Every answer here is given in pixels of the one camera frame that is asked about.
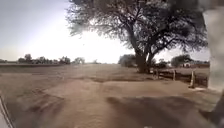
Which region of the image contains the round bush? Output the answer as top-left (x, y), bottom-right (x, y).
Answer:
top-left (118, 53), bottom-right (138, 68)

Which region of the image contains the low wooden post fence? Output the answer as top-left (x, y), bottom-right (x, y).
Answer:
top-left (152, 68), bottom-right (209, 89)

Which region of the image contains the row of distant trees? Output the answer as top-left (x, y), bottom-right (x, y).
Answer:
top-left (16, 53), bottom-right (101, 65)

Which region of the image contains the large spreading tree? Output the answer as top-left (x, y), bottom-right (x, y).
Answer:
top-left (65, 0), bottom-right (209, 74)

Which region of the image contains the pale wall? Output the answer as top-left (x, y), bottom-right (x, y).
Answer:
top-left (202, 6), bottom-right (224, 94)

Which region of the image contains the small distant tree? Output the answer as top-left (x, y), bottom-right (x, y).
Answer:
top-left (170, 54), bottom-right (194, 68)

